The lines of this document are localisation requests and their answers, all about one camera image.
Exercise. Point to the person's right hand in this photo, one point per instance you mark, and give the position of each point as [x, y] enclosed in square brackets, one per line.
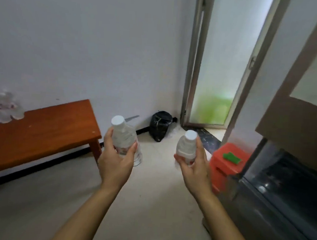
[196, 177]

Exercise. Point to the person's left hand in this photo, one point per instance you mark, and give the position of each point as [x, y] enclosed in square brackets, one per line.
[114, 169]

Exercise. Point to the person's left thumb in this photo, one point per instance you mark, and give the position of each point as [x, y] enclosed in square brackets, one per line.
[133, 153]

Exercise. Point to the person's right thumb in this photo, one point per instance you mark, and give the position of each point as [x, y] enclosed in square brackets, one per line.
[180, 160]

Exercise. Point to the small clear plastic water bottle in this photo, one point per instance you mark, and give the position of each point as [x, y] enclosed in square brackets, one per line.
[187, 147]

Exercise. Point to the large clear plastic water bottle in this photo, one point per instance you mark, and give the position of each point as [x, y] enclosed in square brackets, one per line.
[124, 138]

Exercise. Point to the person's right forearm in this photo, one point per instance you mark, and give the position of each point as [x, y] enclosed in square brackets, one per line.
[221, 226]

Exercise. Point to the person's left forearm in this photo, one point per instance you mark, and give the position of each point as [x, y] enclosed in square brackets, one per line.
[88, 218]

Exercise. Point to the black garbage bag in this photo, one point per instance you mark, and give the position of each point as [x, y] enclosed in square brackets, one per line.
[160, 125]

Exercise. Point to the red plastic stool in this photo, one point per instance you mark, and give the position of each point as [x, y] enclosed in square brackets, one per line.
[221, 165]

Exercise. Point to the green item on stool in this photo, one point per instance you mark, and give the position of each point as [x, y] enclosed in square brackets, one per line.
[232, 158]

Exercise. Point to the brown wooden table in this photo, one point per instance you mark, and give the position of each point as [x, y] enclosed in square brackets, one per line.
[39, 135]

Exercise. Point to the dark glass-front cabinet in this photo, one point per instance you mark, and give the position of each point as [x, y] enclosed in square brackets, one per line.
[276, 200]

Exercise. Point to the frosted glass door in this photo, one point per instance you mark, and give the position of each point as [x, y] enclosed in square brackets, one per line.
[221, 60]

